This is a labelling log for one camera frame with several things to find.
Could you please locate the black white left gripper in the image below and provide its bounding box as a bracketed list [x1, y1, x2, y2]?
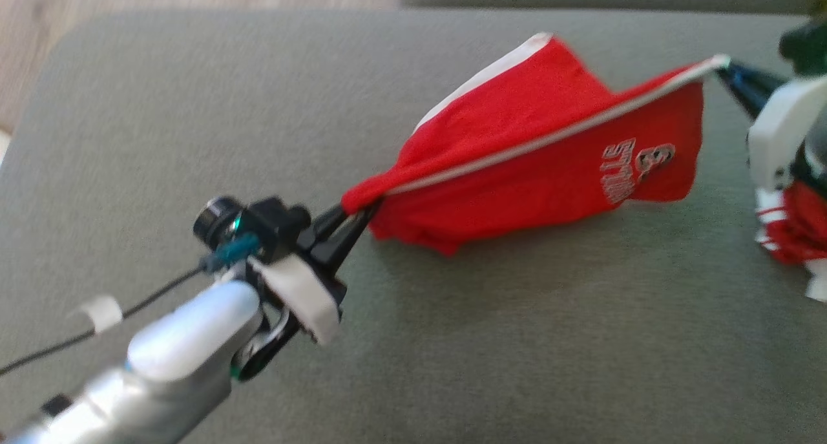
[249, 200, 381, 348]

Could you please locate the red and white shirt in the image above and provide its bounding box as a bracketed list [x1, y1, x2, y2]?
[755, 179, 827, 302]

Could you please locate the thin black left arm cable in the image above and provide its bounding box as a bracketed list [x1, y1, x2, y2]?
[0, 233, 259, 377]

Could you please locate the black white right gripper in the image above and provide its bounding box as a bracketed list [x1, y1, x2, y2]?
[717, 63, 827, 196]

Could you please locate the white cable tape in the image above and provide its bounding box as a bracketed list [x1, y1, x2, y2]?
[68, 294, 125, 336]

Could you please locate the red Bulls 23 jersey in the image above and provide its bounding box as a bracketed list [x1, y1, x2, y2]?
[340, 32, 731, 257]

